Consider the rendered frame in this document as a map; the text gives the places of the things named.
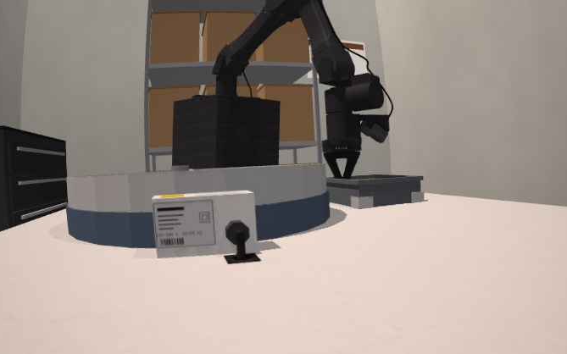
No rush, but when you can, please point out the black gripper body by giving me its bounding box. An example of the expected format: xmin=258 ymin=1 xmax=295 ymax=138
xmin=322 ymin=112 xmax=362 ymax=152

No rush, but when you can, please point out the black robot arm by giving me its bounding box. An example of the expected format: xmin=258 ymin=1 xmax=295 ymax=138
xmin=212 ymin=0 xmax=389 ymax=143

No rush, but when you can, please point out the grey metal bushing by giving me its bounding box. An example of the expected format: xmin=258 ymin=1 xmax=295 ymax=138
xmin=171 ymin=165 xmax=189 ymax=171

